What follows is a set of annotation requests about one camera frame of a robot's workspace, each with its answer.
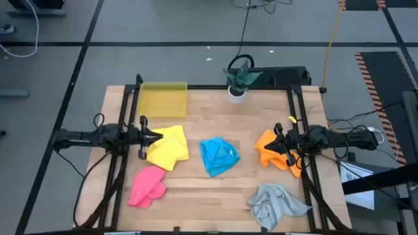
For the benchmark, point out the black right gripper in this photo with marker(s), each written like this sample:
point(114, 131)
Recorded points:
point(289, 142)

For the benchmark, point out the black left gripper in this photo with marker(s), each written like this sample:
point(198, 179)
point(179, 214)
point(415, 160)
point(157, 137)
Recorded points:
point(143, 137)

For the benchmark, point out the yellow microfiber towel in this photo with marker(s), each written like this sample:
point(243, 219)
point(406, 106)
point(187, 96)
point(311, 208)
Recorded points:
point(170, 150)

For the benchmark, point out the yellow translucent plastic bin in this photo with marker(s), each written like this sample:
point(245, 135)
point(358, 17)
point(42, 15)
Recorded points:
point(162, 101)

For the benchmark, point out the pink microfiber towel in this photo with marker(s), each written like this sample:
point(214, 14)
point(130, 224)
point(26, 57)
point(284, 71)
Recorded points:
point(145, 189)

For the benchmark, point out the blue microfiber towel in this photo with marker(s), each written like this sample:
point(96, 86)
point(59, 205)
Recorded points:
point(217, 156)

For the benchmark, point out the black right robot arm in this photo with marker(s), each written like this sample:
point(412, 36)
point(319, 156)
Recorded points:
point(326, 137)

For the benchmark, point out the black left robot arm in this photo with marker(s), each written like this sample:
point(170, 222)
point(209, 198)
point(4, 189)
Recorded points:
point(81, 137)

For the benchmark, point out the orange microfiber towel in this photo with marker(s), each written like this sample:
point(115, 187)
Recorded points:
point(266, 153)

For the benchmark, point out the grey microfiber towel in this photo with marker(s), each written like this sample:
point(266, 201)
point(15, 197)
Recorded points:
point(274, 205)

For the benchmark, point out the yellow tape tag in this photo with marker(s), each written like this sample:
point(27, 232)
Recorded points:
point(292, 119)

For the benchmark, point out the snake plant in white pot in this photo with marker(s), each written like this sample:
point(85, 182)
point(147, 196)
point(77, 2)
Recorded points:
point(237, 94)

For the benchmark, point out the black perforated box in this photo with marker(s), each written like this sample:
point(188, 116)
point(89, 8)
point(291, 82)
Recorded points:
point(281, 76)

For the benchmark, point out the small black box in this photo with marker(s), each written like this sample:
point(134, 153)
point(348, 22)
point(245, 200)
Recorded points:
point(352, 156)

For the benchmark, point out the white paper sheet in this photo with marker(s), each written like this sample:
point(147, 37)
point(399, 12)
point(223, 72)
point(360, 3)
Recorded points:
point(360, 199)

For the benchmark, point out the white power adapter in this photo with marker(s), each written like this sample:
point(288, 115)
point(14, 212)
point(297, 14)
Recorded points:
point(381, 137)

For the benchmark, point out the black metal beam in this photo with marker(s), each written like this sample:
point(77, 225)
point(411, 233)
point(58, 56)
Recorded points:
point(385, 178)

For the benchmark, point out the black hazard-striped floor mat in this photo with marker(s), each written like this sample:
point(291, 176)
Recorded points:
point(388, 81)
point(362, 4)

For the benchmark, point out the grey floor bar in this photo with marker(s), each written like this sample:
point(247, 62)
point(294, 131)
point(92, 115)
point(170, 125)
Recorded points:
point(13, 93)

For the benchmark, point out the dark furniture base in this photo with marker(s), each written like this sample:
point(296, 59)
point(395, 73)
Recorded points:
point(39, 4)

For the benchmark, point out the shoe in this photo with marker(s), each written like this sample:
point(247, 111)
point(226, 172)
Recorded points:
point(7, 28)

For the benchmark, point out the black metal table frame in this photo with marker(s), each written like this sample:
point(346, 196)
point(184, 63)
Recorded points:
point(205, 87)

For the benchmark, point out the grey metal post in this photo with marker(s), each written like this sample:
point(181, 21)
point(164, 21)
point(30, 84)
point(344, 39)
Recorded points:
point(411, 111)

